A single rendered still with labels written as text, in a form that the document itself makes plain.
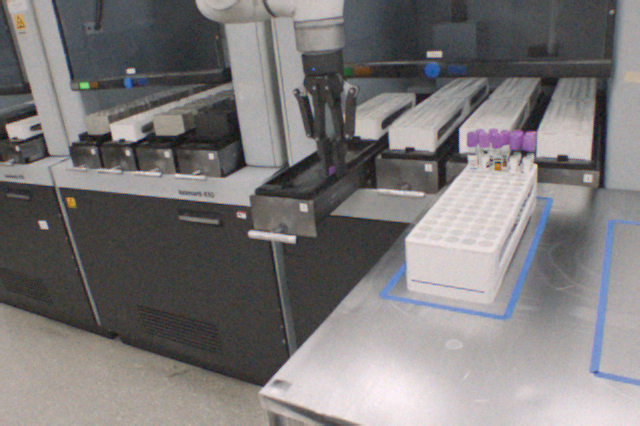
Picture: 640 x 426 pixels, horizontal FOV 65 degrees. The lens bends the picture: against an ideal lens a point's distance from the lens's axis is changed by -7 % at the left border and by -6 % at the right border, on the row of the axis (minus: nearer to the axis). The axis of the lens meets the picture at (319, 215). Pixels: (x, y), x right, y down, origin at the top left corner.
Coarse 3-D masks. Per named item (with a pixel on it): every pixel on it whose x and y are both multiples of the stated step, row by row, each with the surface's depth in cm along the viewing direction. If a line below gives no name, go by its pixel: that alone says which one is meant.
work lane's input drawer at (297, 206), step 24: (360, 144) 123; (384, 144) 122; (288, 168) 109; (312, 168) 112; (360, 168) 111; (264, 192) 98; (288, 192) 96; (312, 192) 95; (336, 192) 102; (264, 216) 100; (288, 216) 97; (312, 216) 95; (288, 240) 94
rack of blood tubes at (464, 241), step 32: (448, 192) 70; (480, 192) 70; (512, 192) 68; (448, 224) 62; (480, 224) 62; (512, 224) 62; (416, 256) 59; (448, 256) 57; (480, 256) 55; (416, 288) 60; (448, 288) 58; (480, 288) 56
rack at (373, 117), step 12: (384, 96) 143; (396, 96) 142; (408, 96) 141; (360, 108) 132; (372, 108) 131; (384, 108) 129; (396, 108) 131; (408, 108) 145; (360, 120) 122; (372, 120) 121; (384, 120) 140; (396, 120) 132; (360, 132) 123; (372, 132) 122; (384, 132) 126
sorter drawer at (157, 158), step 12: (144, 144) 144; (156, 144) 142; (168, 144) 140; (180, 144) 143; (144, 156) 145; (156, 156) 142; (168, 156) 140; (144, 168) 146; (156, 168) 143; (168, 168) 142
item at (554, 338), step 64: (576, 192) 81; (384, 256) 69; (512, 256) 65; (576, 256) 63; (384, 320) 56; (448, 320) 55; (512, 320) 53; (576, 320) 52; (320, 384) 48; (384, 384) 47; (448, 384) 46; (512, 384) 45; (576, 384) 44
